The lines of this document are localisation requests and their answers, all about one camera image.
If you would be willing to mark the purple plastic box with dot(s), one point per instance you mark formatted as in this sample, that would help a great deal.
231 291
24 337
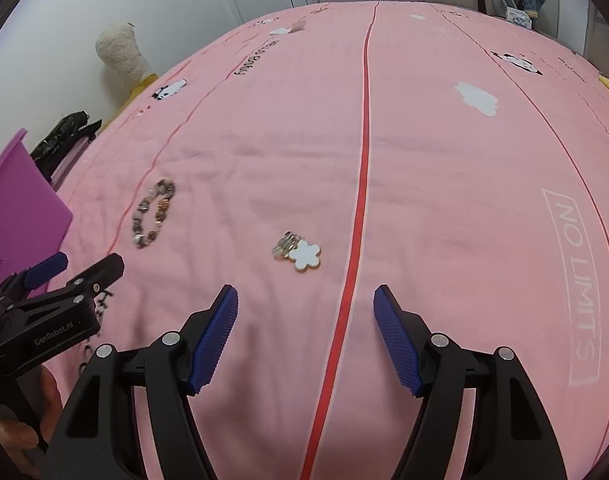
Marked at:
19 210

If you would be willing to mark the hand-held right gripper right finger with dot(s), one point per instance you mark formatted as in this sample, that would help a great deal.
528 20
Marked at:
397 337

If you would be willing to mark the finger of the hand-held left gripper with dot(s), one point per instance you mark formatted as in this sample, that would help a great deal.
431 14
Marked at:
47 269
97 275

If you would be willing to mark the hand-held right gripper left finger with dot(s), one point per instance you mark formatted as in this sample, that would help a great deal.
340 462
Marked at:
215 335

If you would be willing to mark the person's left hand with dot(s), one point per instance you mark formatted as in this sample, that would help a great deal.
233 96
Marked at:
49 395

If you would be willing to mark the black bag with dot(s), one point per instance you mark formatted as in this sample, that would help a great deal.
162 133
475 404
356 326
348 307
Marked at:
64 137

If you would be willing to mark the white and yellow plush toy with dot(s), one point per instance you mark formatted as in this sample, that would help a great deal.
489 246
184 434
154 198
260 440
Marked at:
119 55

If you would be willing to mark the white flower pendant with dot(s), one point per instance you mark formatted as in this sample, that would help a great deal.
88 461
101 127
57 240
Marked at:
305 255

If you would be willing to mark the small white box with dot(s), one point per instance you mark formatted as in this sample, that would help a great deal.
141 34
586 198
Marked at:
519 17

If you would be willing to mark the pink printed bed sheet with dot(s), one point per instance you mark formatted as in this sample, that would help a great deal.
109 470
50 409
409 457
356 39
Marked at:
434 185

